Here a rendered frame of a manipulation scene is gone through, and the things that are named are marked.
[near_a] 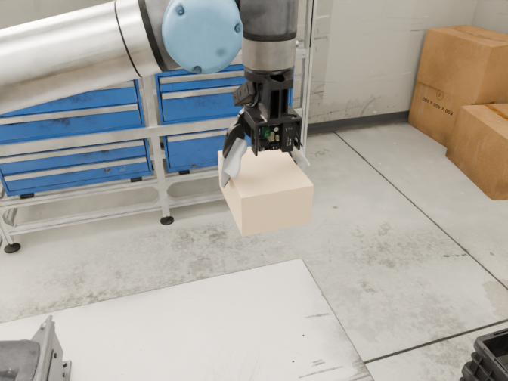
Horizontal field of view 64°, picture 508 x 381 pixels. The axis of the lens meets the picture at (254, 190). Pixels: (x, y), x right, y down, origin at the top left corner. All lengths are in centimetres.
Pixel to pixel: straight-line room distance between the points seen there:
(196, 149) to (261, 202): 164
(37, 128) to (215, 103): 85
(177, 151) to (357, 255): 111
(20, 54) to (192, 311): 73
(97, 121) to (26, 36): 171
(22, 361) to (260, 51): 63
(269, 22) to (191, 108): 163
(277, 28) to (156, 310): 72
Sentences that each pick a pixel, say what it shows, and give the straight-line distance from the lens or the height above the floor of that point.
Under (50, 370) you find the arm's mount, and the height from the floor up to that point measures 81.
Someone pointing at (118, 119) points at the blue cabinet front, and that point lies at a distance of 215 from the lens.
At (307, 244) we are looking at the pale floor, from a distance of 227.
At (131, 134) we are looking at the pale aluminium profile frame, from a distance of 214.
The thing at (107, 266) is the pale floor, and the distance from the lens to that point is 226.
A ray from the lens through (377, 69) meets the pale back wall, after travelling 356.
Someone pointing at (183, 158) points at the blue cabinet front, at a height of 40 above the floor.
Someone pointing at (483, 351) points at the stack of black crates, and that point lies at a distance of 122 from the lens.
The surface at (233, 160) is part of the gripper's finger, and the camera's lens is 65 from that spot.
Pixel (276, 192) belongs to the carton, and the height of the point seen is 112.
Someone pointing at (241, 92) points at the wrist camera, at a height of 125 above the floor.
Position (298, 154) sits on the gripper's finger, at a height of 115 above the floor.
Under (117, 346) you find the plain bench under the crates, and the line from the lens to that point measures 100.
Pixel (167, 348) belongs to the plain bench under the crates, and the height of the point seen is 70.
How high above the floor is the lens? 147
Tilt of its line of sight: 33 degrees down
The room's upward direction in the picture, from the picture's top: straight up
